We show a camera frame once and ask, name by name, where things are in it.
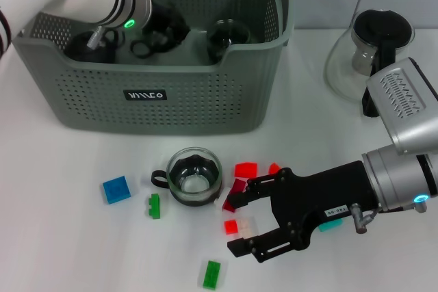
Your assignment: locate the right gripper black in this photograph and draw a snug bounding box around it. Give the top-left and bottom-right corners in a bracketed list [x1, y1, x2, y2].
[227, 161, 379, 264]

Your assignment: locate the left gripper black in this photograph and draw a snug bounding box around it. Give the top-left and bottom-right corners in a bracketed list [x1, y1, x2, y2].
[145, 3, 191, 42]

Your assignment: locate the glass teacup with black base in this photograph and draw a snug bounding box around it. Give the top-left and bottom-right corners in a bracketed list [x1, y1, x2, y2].
[206, 19, 251, 64]
[131, 27, 179, 59]
[151, 147, 223, 208]

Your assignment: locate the translucent pale building block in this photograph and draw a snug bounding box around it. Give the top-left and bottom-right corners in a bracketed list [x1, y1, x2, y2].
[237, 218, 256, 238]

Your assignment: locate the small square red block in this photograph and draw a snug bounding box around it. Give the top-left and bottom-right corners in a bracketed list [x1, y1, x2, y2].
[224, 219, 240, 235]

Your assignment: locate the long dark red block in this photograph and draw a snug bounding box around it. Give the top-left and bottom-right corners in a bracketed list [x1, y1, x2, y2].
[222, 178, 247, 213]

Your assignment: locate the flat bright red block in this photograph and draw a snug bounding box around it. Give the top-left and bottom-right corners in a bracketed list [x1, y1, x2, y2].
[234, 161, 259, 179]

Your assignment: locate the teal square building block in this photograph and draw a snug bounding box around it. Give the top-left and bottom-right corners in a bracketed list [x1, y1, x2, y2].
[318, 220, 344, 233]

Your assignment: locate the long green building block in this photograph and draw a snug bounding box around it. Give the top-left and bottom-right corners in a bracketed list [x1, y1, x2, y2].
[202, 260, 222, 289]

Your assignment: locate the grey perforated plastic storage bin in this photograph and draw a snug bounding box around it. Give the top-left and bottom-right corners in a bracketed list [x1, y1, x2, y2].
[12, 0, 297, 135]

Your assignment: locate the small green building block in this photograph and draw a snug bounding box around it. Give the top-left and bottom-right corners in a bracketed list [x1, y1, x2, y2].
[146, 194, 162, 221]

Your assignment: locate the blue square building block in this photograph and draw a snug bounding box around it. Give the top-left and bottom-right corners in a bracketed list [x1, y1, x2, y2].
[101, 175, 132, 205]

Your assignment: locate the dark brown clay teapot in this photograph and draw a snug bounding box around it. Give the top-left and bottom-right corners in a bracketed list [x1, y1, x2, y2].
[64, 28, 120, 64]

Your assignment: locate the glass teapot with black lid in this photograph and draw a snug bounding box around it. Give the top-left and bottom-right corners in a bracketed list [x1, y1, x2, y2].
[324, 8, 415, 118]

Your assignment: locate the left gripper cable with connector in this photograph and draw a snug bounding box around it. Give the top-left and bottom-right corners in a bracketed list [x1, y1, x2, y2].
[87, 28, 107, 49]

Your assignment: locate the gripper cable with connector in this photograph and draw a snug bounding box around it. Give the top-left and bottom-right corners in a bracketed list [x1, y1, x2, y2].
[352, 202, 428, 235]
[87, 28, 107, 49]

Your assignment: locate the right gripper cable with connector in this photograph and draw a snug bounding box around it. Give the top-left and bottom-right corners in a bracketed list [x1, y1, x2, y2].
[352, 202, 428, 235]

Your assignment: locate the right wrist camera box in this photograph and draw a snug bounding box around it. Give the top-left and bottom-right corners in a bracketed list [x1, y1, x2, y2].
[365, 56, 438, 156]

